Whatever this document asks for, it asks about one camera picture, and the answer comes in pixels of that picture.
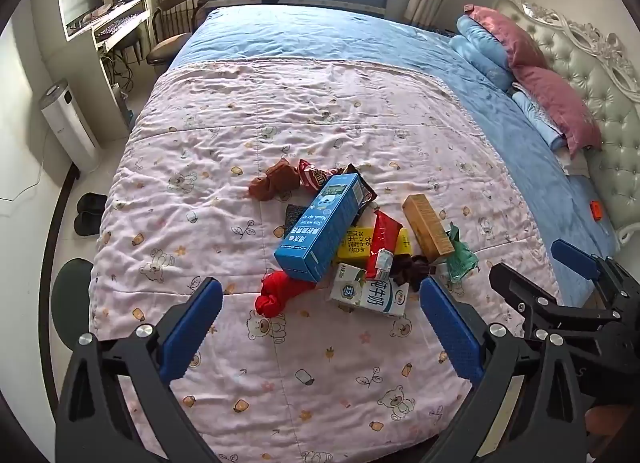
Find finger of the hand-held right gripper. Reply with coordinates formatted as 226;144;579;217
551;239;640;314
489;263;621;342

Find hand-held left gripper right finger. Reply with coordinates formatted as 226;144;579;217
419;275;588;463

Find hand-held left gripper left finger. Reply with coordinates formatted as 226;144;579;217
56;277;224;463

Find green wrapper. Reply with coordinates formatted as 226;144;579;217
444;223;479;284

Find gold cosmetics box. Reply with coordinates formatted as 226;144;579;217
402;194;455;264

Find dark brown sock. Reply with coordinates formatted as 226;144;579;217
390;254;437;287

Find white milk carton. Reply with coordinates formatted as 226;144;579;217
330;263;411;318

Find red sock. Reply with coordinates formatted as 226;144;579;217
255;268;313;318

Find red snack packet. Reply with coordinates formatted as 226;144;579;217
365;210;403;281

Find dark round stool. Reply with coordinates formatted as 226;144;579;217
50;258;95;360

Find yellow box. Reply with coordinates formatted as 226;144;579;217
336;227;413;262

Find folded light blue quilt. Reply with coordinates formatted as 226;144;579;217
510;83;569;152

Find black slipper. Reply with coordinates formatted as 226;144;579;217
76;193;109;215
74;212;104;238

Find dark grey sock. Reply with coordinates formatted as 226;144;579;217
283;203;314;239

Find pink pillow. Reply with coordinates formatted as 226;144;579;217
512;66;604;159
464;4;549;70

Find blue cardboard box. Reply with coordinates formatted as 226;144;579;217
274;172;365;284

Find light brown sock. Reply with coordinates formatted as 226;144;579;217
248;158;301;202

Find tufted green headboard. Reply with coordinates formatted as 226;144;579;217
492;0;640;245

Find pink printed quilt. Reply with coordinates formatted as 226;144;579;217
89;60;562;463

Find red crumpled snack bag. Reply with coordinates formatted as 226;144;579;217
297;159;346;193

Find blue pillows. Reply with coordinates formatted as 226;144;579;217
448;16;517;92

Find white air purifier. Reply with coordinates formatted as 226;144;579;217
39;79;102;175

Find brown curved chair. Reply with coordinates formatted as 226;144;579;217
146;0;220;66

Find blue bed blanket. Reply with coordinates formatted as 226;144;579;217
167;4;622;309

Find computer keyboard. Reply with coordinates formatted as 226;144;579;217
95;12;142;39

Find white desk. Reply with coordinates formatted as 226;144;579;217
65;0;154;52

